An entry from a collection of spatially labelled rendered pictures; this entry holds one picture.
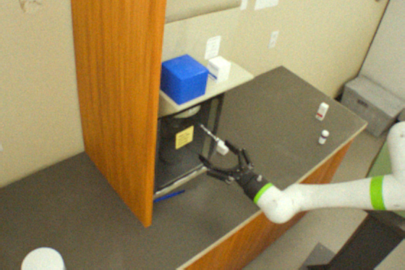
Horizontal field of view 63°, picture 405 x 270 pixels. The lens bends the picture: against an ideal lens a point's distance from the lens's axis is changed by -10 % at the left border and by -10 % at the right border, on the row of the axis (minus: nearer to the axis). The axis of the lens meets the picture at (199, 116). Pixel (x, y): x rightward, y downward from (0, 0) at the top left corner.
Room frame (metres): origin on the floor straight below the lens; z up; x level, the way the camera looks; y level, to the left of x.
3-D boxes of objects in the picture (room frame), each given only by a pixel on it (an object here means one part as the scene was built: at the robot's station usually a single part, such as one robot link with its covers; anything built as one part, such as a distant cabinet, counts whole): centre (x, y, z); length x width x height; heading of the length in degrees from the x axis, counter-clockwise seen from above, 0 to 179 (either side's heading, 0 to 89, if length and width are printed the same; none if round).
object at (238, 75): (0.93, -0.01, 1.46); 0.32 x 0.12 x 0.10; 137
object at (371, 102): (2.99, -1.77, 0.17); 0.60 x 0.42 x 0.33; 45
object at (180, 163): (0.96, 0.03, 1.19); 0.30 x 0.01 x 0.40; 136
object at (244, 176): (0.90, -0.19, 1.14); 0.09 x 0.08 x 0.07; 47
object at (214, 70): (0.96, -0.03, 1.54); 0.05 x 0.05 x 0.06; 47
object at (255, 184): (0.85, -0.25, 1.15); 0.09 x 0.06 x 0.12; 137
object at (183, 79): (0.85, 0.06, 1.56); 0.10 x 0.10 x 0.09; 47
